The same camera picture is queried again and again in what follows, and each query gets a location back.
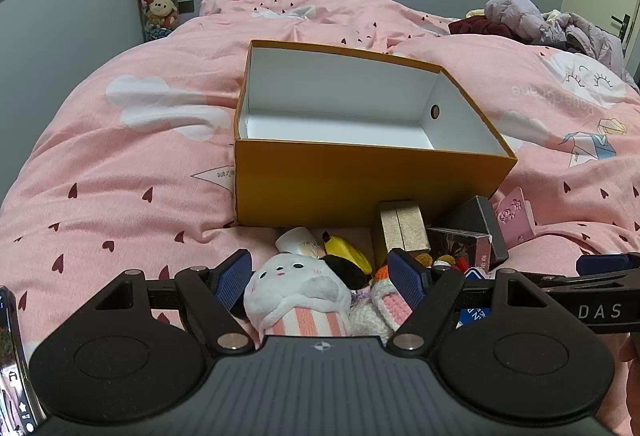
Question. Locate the grey jacket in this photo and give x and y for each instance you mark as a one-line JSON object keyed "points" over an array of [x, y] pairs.
{"points": [[595, 41]]}

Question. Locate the yellow and black plush toy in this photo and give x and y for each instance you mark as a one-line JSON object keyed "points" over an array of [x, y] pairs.
{"points": [[345, 256]]}

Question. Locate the person's right forearm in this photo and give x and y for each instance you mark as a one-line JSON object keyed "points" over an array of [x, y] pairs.
{"points": [[631, 386]]}

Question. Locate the white pink crocheted bunny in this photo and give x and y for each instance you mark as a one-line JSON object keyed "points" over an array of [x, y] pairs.
{"points": [[385, 306]]}

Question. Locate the smartphone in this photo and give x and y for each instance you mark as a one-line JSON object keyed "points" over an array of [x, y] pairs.
{"points": [[15, 366]]}

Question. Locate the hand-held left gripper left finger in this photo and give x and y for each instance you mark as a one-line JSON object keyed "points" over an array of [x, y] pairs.
{"points": [[234, 278]]}

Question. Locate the blue and white packet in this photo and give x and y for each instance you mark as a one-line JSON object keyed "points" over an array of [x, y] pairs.
{"points": [[475, 316]]}

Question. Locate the dark red patterned box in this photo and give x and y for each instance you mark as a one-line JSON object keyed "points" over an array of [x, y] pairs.
{"points": [[462, 243]]}

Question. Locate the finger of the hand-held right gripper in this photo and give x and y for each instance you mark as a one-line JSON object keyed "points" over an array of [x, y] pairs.
{"points": [[600, 311]]}

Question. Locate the wall socket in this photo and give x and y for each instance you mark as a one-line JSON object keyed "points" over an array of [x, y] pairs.
{"points": [[186, 6]]}

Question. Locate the orange cardboard box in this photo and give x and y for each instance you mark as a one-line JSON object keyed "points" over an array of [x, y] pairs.
{"points": [[370, 176]]}

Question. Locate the pink printed blanket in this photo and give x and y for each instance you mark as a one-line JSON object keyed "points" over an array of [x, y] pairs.
{"points": [[125, 141]]}

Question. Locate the dark red cloth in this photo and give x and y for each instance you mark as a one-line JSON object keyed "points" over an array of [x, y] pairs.
{"points": [[477, 26]]}

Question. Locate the gold box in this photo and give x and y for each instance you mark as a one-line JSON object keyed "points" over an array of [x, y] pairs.
{"points": [[402, 228]]}

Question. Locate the pink box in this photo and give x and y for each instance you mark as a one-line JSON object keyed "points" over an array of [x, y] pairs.
{"points": [[515, 216]]}

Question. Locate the white plush toy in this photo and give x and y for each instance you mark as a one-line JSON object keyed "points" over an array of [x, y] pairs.
{"points": [[295, 288]]}

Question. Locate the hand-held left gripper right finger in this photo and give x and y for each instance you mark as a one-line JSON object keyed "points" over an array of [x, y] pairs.
{"points": [[406, 280]]}

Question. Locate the black box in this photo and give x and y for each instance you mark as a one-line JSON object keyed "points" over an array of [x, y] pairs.
{"points": [[472, 216]]}

